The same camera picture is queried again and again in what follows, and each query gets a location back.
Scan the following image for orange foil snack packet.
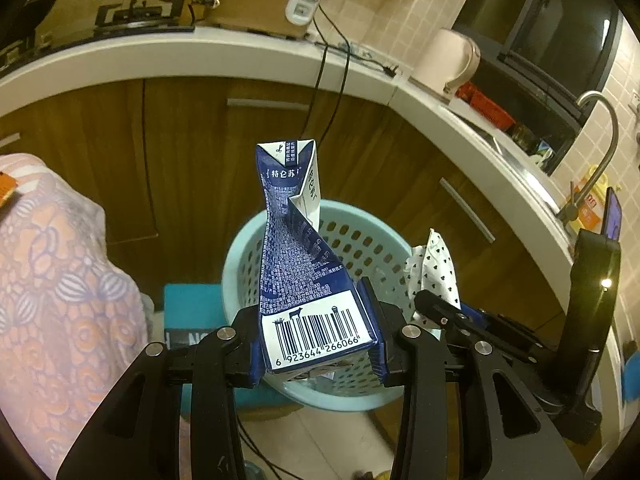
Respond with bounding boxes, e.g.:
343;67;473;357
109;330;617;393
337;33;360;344
0;171;17;207

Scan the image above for light blue trash basket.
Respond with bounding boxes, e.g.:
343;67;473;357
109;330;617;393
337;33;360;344
221;200;414;412

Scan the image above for floral pink tablecloth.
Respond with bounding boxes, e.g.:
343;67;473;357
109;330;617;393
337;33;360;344
1;153;149;478

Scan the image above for steel sink faucet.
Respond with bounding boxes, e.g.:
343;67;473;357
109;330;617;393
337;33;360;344
556;90;622;226

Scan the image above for black gas stove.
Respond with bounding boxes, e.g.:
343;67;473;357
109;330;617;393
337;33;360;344
1;0;194;72

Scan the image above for white electric kettle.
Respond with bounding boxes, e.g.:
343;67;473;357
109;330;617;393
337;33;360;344
409;28;482;102

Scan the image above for teal box on floor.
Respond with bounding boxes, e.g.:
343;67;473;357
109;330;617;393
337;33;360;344
163;284;300;419

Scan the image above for white dotted paper napkin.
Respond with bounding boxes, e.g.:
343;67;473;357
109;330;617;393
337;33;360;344
404;229;461;310

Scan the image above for black power cable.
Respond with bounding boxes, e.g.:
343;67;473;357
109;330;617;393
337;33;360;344
299;3;402;151

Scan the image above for black microwave oven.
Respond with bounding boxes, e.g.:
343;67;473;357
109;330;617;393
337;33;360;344
454;0;623;174

